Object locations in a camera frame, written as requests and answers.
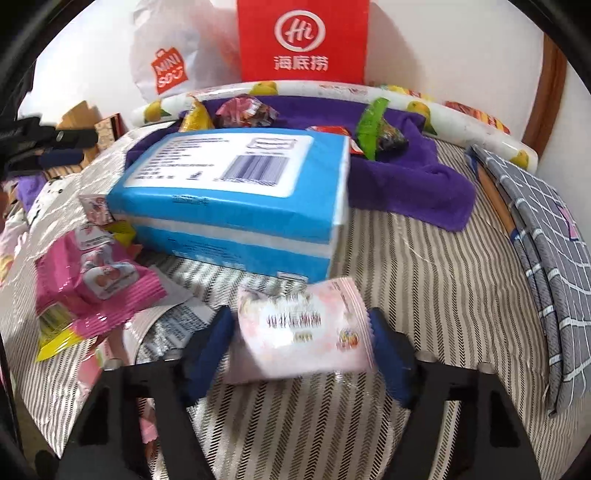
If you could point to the brown flat board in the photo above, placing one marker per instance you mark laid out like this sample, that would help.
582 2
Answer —
494 198

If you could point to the lemon print rolled table cover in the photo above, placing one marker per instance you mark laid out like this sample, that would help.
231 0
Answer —
471 127

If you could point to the red snack packet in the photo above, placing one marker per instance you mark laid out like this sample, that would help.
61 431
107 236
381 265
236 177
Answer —
323 130

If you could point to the orange snack bag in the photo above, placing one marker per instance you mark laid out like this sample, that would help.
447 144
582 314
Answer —
475 115

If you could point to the patterned cardboard box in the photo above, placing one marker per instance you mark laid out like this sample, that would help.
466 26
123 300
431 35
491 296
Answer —
108 134

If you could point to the magenta snack packet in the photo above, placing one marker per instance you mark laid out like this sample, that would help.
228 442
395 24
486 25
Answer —
69 286

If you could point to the yellow snack packet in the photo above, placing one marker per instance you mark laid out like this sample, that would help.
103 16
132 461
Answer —
196 117

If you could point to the white printed cloth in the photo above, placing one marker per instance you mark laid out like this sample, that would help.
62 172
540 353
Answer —
48 198

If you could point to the white pink cartoon snack packet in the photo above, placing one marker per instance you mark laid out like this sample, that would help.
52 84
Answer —
97 210

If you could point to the striped tablecloth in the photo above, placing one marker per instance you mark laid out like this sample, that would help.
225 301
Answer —
438 300

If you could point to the blue tissue pack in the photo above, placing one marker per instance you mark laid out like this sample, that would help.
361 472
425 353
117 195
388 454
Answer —
221 221

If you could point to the purple towel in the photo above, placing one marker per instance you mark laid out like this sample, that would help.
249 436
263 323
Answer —
415 184

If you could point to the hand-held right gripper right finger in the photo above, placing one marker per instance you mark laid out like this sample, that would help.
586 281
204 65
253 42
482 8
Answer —
390 355

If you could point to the brown wooden door trim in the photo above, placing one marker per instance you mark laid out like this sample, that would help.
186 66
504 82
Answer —
549 83

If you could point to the white plastic bag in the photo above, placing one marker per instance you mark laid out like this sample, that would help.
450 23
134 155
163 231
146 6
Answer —
198 46

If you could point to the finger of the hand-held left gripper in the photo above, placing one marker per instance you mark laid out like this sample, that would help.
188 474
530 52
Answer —
69 137
60 159

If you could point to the red paper bag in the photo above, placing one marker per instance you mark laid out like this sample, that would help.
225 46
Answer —
258 46

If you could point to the silver snack packet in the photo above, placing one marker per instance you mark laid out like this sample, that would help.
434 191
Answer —
175 323

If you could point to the pale pink snack packet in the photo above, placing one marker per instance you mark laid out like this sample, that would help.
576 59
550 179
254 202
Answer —
300 337

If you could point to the green snack packet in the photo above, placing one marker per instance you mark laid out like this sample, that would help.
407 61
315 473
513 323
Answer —
369 124

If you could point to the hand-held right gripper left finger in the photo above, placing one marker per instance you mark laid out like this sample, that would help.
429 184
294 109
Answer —
207 355

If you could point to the clear pink snack packet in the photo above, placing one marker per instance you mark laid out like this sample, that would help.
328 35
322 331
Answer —
244 110

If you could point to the grey checked folded cloth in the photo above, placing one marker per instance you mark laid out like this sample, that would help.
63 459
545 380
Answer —
554 277

